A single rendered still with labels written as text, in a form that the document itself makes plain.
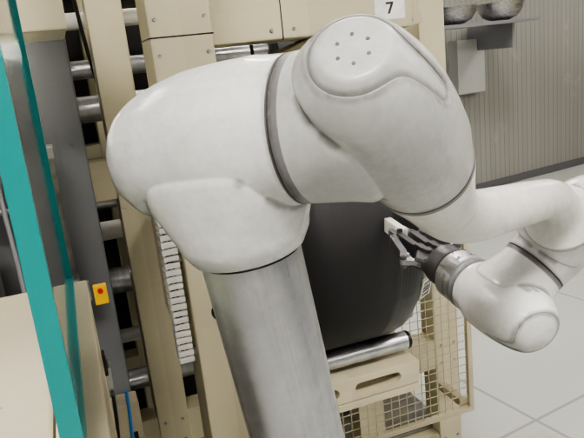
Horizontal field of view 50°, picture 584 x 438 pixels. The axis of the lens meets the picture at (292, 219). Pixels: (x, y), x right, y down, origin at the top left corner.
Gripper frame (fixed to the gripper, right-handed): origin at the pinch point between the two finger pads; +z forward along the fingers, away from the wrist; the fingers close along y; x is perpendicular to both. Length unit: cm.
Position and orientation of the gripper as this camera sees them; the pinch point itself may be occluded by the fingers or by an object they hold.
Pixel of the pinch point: (395, 229)
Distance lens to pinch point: 127.1
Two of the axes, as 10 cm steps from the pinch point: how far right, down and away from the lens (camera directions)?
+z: -3.5, -3.3, 8.7
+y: -9.3, 1.8, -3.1
